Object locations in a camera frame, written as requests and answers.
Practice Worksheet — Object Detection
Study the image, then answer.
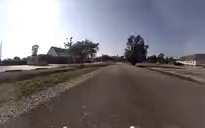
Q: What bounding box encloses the broad dark tree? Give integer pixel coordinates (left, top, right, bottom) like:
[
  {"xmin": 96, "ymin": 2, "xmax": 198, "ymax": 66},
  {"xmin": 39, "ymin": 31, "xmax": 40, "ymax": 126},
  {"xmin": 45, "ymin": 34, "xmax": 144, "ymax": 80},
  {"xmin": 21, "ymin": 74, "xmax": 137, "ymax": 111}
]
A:
[{"xmin": 63, "ymin": 36, "xmax": 100, "ymax": 64}]

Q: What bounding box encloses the tall dark tree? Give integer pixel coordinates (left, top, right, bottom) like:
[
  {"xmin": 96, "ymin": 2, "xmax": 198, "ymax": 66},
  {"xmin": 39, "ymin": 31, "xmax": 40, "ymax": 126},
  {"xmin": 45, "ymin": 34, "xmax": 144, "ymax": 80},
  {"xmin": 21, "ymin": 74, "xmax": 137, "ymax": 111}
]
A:
[{"xmin": 123, "ymin": 33, "xmax": 150, "ymax": 66}]

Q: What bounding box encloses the grey asphalt road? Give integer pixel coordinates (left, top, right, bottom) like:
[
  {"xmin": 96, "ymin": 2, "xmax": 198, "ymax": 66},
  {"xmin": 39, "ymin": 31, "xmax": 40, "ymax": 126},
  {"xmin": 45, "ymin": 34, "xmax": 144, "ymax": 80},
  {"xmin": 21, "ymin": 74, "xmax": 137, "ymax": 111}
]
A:
[{"xmin": 3, "ymin": 62, "xmax": 205, "ymax": 128}]

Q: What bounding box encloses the house with pitched roof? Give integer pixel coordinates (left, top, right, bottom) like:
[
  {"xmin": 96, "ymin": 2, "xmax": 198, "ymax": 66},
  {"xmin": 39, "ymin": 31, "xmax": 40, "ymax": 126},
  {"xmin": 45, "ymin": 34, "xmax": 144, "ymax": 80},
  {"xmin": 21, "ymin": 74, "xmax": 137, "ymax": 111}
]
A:
[{"xmin": 46, "ymin": 46, "xmax": 72, "ymax": 64}]

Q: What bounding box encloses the row of distant trees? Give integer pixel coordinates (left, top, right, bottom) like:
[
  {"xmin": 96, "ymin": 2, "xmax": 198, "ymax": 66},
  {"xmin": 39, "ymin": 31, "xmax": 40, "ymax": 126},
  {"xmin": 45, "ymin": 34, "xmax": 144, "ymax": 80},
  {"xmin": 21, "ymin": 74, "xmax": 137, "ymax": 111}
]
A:
[{"xmin": 146, "ymin": 52, "xmax": 184, "ymax": 66}]

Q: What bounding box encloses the small distant tree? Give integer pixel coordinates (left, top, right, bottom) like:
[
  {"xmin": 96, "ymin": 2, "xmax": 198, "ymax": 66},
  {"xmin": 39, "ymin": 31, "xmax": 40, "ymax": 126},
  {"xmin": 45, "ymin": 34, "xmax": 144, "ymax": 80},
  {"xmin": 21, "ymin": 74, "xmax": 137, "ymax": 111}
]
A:
[{"xmin": 31, "ymin": 44, "xmax": 40, "ymax": 57}]

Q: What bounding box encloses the dry grass verge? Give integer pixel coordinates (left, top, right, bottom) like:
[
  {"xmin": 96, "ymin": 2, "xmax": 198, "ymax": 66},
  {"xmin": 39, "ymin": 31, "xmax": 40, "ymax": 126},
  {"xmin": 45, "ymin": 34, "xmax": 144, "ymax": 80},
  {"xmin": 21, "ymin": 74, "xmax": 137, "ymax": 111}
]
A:
[{"xmin": 0, "ymin": 63, "xmax": 108, "ymax": 105}]

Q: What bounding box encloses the pale gravel strip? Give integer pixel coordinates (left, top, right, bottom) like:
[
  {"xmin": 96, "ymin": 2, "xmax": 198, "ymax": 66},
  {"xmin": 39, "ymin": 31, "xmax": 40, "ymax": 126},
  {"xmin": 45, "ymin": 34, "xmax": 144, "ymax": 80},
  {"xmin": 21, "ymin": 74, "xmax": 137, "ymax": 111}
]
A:
[{"xmin": 0, "ymin": 66, "xmax": 106, "ymax": 128}]

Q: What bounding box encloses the pale concrete ground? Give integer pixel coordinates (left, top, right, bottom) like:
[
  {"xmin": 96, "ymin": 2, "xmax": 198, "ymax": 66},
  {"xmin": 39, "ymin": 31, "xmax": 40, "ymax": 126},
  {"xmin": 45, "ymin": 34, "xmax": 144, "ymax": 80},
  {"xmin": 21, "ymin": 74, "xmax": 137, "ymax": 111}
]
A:
[{"xmin": 136, "ymin": 62, "xmax": 205, "ymax": 86}]

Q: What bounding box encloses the pale paved lot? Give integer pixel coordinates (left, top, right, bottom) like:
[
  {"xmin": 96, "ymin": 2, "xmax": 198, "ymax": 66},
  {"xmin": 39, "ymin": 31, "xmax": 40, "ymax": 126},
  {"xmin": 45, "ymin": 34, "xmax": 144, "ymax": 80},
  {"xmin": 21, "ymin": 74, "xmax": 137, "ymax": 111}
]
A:
[{"xmin": 0, "ymin": 63, "xmax": 71, "ymax": 74}]

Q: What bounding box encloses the low flat-roofed building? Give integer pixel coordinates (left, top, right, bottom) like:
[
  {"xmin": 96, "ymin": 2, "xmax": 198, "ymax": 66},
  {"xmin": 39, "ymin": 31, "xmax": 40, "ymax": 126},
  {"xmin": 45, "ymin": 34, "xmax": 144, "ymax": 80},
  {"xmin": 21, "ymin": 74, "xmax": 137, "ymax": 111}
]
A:
[{"xmin": 179, "ymin": 53, "xmax": 205, "ymax": 68}]

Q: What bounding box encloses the tall pale pole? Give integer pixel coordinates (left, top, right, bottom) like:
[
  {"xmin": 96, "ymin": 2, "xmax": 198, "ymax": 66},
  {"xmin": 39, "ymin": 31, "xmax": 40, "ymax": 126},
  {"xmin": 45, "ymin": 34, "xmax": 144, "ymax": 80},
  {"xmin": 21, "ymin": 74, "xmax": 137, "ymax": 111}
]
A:
[{"xmin": 0, "ymin": 41, "xmax": 3, "ymax": 61}]

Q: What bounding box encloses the low dark wall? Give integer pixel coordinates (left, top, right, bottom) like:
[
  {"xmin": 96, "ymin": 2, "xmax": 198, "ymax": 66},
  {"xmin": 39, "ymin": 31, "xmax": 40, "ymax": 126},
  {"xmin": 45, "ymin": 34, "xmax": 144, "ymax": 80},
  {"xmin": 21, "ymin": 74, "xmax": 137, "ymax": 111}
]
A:
[{"xmin": 26, "ymin": 54, "xmax": 73, "ymax": 66}]

